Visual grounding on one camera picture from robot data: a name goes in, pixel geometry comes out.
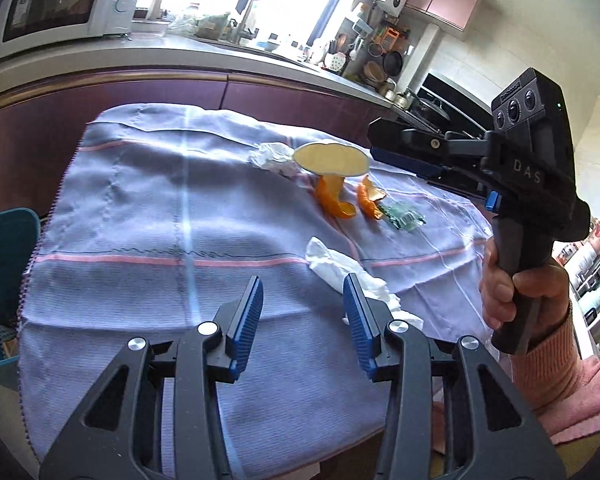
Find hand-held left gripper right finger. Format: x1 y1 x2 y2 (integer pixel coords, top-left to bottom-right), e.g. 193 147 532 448
342 272 567 480

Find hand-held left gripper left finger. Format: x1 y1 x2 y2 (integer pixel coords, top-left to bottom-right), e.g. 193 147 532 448
39 276 264 480

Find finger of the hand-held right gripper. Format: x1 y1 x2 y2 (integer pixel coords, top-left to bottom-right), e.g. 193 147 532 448
367 118 487 163
370 148 485 192

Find white tissue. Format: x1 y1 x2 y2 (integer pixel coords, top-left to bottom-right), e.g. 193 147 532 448
305 236 423 328
249 141 297 177

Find orange peel piece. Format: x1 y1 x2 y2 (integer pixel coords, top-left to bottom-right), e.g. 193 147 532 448
356 176 385 222
314 174 357 221

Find teal plastic bin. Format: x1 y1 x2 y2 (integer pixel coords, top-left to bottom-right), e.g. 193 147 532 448
0 208 42 372

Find person's right hand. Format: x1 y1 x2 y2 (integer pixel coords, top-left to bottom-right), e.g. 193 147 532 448
478 236 572 343

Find black pot with lid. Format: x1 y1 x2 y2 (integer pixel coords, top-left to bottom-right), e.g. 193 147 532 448
410 92 451 121

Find clear green plastic wrapper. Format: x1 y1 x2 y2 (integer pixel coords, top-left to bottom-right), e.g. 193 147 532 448
380 201 427 232

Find black range hood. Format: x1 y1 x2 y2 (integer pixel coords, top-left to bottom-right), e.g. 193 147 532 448
420 71 496 133

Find stack of bowls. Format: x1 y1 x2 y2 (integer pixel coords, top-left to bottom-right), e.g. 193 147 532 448
362 60 386 86

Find cluttered storage shelf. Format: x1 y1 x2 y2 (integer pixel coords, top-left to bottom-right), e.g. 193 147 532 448
555 217 600 361

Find purple plaid tablecloth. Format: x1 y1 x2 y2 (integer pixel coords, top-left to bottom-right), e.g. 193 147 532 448
17 102 496 476

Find steel kitchen faucet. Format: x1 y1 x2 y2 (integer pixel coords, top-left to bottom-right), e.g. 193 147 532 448
232 0 258 43

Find dark filled plastic bag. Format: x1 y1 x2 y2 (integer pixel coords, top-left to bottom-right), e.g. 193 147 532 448
196 12 231 41

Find purple base cabinets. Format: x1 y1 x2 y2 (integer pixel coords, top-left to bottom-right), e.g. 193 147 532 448
0 72 411 221

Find glass food container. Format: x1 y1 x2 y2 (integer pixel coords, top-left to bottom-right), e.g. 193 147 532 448
131 7 172 38

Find white kitchen countertop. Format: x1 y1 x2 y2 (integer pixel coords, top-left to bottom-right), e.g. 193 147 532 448
0 35 421 111

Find white microwave oven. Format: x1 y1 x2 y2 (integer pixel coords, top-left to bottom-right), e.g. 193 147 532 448
0 0 147 63

